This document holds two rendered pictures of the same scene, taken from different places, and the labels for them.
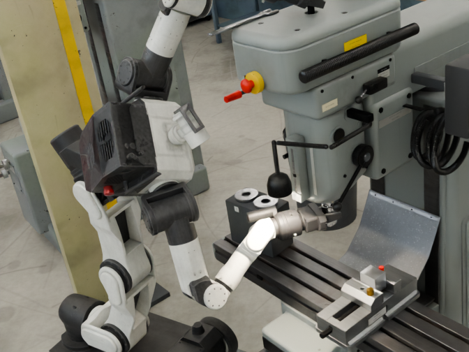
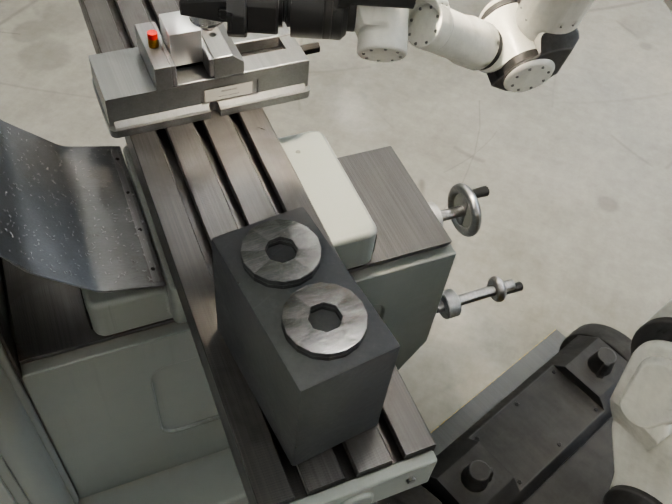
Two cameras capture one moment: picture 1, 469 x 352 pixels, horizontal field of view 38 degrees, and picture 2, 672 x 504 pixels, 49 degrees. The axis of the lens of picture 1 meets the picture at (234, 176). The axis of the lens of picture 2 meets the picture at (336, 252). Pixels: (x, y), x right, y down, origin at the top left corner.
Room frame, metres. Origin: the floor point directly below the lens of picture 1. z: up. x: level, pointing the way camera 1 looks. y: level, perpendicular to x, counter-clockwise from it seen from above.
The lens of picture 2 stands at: (2.66, 0.01, 1.77)
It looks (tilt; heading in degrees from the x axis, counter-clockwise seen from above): 51 degrees down; 186
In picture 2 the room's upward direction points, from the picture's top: 8 degrees clockwise
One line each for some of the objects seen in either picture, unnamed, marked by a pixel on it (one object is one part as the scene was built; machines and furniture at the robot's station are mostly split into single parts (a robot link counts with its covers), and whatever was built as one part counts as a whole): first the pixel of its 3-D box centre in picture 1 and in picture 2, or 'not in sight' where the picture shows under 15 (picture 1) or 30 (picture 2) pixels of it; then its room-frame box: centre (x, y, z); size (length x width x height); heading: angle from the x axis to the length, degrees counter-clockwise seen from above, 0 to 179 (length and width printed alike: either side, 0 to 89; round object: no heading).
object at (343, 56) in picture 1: (361, 51); not in sight; (1.75, -0.39, 1.79); 0.45 x 0.04 x 0.04; 125
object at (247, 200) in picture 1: (259, 220); (298, 332); (2.19, -0.07, 1.04); 0.22 x 0.12 x 0.20; 42
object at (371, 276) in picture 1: (373, 279); (181, 38); (1.71, -0.38, 1.05); 0.06 x 0.05 x 0.06; 36
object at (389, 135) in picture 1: (366, 125); not in sight; (1.96, -0.44, 1.47); 0.24 x 0.19 x 0.26; 35
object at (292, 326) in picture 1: (338, 318); (218, 219); (1.85, -0.28, 0.80); 0.50 x 0.35 x 0.12; 125
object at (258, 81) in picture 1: (254, 82); not in sight; (1.72, -0.09, 1.76); 0.06 x 0.02 x 0.06; 35
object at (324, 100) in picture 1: (328, 78); not in sight; (1.87, -0.32, 1.68); 0.34 x 0.24 x 0.10; 125
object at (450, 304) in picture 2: not in sight; (480, 294); (1.67, 0.23, 0.52); 0.22 x 0.06 x 0.06; 125
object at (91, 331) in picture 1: (116, 326); not in sight; (2.15, 0.56, 0.68); 0.21 x 0.20 x 0.13; 53
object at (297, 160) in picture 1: (298, 168); not in sight; (1.79, -0.19, 1.45); 0.04 x 0.04 x 0.21; 35
